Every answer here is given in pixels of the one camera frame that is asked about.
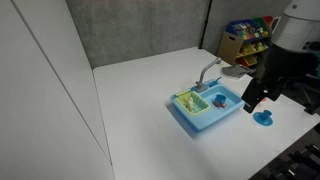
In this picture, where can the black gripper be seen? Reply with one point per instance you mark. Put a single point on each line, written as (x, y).
(256, 93)

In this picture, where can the blue toy cup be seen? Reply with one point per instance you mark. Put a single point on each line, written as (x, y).
(220, 99)
(266, 114)

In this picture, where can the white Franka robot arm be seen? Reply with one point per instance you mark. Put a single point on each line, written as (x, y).
(296, 26)

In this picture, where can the orange toy saucer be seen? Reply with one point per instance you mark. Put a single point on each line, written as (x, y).
(263, 99)

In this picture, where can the blue toy saucer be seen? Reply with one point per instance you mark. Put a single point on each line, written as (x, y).
(261, 120)

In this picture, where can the red toy plate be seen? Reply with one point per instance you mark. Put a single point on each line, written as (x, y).
(220, 105)

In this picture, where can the blue toy sink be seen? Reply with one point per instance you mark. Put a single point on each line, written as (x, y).
(213, 116)

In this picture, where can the yellow-green toy dish rack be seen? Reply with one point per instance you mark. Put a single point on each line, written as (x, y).
(194, 105)

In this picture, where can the grey toy faucet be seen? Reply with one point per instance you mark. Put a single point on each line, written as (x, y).
(203, 75)

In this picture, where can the cream toy utensil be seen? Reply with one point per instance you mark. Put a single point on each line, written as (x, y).
(189, 102)

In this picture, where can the toy shelf with colourful bins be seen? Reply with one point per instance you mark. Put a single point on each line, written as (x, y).
(248, 40)

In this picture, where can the black tripod pole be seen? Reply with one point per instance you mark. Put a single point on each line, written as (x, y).
(205, 23)

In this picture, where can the black equipment frame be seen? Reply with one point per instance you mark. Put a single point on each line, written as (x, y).
(293, 156)

